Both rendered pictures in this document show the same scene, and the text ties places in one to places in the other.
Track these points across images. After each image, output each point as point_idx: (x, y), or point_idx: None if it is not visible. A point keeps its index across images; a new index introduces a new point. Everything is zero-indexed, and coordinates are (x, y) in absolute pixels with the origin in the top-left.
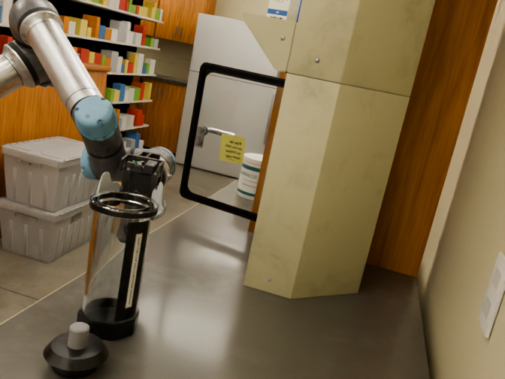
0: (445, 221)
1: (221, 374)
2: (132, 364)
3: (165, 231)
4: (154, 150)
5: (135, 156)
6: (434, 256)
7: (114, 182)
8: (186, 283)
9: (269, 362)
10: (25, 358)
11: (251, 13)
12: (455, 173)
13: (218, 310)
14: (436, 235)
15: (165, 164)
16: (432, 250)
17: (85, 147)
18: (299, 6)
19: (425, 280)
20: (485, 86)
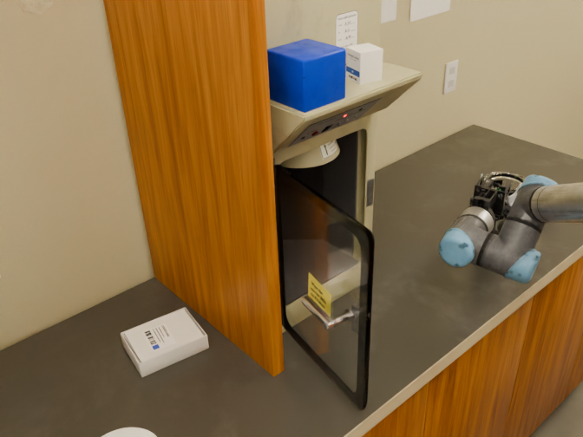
0: (141, 216)
1: (434, 220)
2: None
3: (405, 373)
4: (470, 225)
5: (498, 190)
6: (147, 250)
7: (512, 194)
8: (421, 285)
9: (400, 223)
10: (540, 242)
11: (415, 70)
12: (105, 183)
13: (409, 257)
14: (117, 250)
15: (463, 211)
16: (123, 262)
17: (539, 253)
18: (346, 55)
19: (142, 280)
20: (114, 78)
